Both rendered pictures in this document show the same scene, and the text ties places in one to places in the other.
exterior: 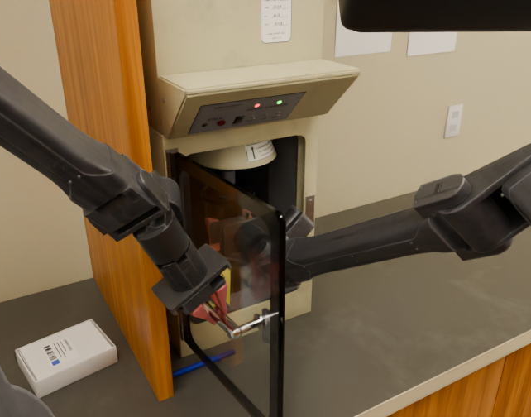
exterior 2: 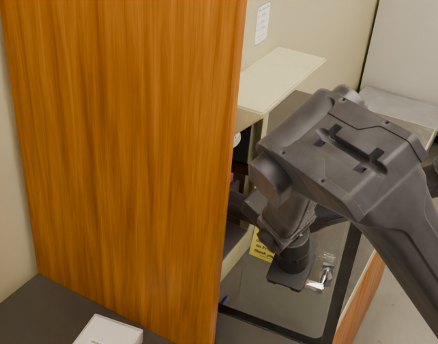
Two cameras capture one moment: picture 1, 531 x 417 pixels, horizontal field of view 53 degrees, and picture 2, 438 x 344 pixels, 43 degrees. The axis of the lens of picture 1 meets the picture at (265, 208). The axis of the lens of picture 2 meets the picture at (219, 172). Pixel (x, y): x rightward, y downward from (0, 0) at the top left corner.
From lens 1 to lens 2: 0.69 m
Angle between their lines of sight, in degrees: 30
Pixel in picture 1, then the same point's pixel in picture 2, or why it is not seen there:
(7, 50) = not seen: outside the picture
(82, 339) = (107, 335)
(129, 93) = (229, 127)
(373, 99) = not seen: hidden behind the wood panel
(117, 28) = (231, 78)
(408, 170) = not seen: hidden behind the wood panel
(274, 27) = (260, 31)
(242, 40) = (245, 48)
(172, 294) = (290, 278)
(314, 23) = (278, 20)
